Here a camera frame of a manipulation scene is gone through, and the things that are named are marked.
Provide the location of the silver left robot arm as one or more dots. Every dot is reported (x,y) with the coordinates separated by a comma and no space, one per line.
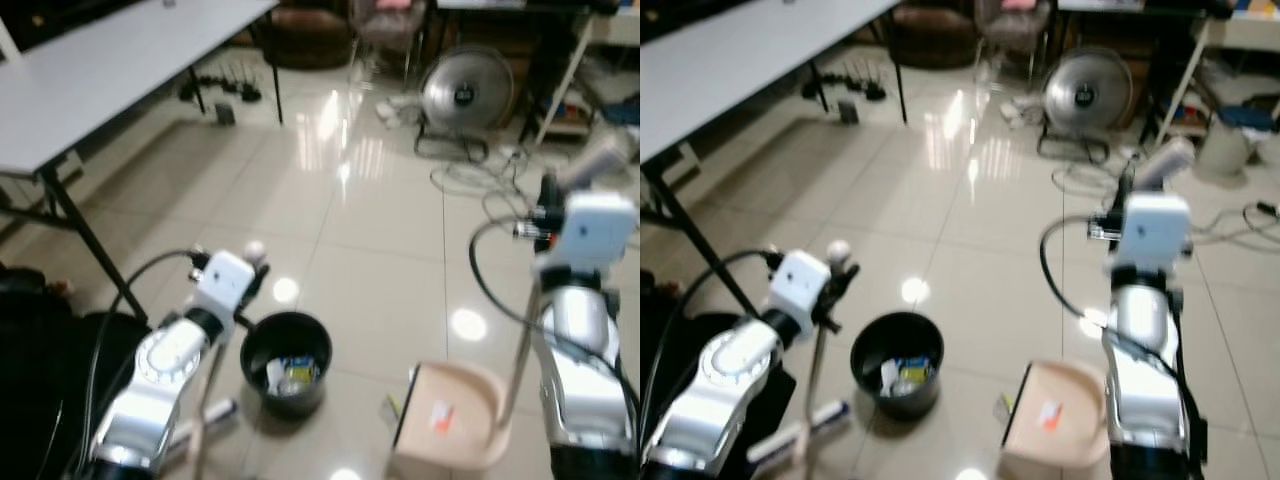
(715,375)
(160,370)

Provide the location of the black power adapters cluster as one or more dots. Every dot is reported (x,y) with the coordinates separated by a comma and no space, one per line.
(240,90)
(862,88)

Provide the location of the white crumpled trash piece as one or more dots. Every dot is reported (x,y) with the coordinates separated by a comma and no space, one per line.
(888,375)
(275,375)

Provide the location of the white power strip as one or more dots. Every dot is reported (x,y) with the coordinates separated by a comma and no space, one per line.
(1020,112)
(398,110)

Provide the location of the metal chair with pink cushion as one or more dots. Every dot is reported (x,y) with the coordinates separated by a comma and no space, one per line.
(390,25)
(1015,25)

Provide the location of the white tube with blue end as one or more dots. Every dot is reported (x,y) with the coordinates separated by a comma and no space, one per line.
(215,412)
(815,418)

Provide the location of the white bucket with blue liner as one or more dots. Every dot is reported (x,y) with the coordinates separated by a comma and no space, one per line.
(1232,140)
(622,115)

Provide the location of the silver round floor fan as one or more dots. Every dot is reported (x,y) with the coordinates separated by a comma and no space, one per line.
(1088,92)
(465,92)

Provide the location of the grey folding table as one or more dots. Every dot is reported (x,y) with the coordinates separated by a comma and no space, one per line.
(730,60)
(90,70)

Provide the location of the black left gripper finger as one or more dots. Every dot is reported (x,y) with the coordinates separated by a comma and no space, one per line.
(849,276)
(263,276)

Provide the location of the black round waste bin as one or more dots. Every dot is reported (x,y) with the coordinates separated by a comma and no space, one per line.
(872,340)
(262,340)

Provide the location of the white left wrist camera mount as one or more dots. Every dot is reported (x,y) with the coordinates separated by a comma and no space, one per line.
(798,282)
(222,280)

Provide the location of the black fabric bag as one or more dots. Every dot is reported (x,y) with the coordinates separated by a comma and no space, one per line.
(40,380)
(665,330)

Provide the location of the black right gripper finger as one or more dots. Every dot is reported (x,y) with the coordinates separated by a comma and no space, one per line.
(1127,188)
(549,190)

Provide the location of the small grey box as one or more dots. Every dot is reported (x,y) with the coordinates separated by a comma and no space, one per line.
(225,114)
(848,112)

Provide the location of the blue yellow snack packet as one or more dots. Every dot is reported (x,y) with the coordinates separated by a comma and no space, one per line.
(300,372)
(915,372)

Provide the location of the brown leather armchair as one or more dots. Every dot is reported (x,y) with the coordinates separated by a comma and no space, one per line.
(305,35)
(930,35)

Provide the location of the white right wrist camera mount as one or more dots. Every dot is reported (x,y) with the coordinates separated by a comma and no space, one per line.
(1155,230)
(595,228)

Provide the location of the white desk with slanted leg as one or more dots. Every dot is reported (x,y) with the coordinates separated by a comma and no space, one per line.
(1185,80)
(565,80)

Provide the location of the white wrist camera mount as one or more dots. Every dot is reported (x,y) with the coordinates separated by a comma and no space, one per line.
(595,228)
(798,282)
(1155,230)
(222,280)

